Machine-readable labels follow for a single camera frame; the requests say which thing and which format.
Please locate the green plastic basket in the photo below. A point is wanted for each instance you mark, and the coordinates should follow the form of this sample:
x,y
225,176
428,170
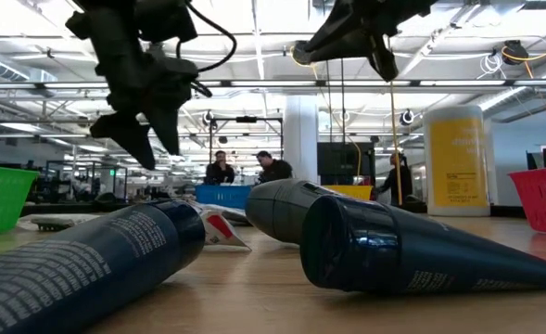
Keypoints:
x,y
1,199

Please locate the black frame rig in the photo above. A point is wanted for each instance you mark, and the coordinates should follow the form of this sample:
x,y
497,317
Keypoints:
x,y
246,119

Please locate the small white toothpaste tube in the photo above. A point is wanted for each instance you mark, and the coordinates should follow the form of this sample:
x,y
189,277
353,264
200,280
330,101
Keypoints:
x,y
219,229

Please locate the red plastic basket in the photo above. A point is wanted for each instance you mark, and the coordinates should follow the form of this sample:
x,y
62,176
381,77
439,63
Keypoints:
x,y
543,199

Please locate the blue plastic basket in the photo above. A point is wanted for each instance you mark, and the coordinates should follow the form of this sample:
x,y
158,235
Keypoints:
x,y
224,197

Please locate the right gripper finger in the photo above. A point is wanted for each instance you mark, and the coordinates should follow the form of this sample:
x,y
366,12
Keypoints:
x,y
384,60
337,46

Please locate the dark blue squeeze tube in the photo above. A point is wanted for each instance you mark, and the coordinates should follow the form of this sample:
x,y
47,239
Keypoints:
x,y
92,260
393,250

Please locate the black screen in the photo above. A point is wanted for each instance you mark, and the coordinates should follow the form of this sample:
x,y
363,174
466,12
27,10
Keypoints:
x,y
342,162

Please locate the person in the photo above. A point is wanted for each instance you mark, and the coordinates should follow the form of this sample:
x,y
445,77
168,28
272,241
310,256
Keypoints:
x,y
395,183
275,170
220,174

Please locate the wipes canister with yellow label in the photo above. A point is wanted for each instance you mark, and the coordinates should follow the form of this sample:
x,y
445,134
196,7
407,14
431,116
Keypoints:
x,y
458,162

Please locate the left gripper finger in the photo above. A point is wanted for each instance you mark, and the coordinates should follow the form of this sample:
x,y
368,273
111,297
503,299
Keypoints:
x,y
126,134
166,125

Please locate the white column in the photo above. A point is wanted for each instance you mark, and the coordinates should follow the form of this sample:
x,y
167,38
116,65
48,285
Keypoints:
x,y
300,139

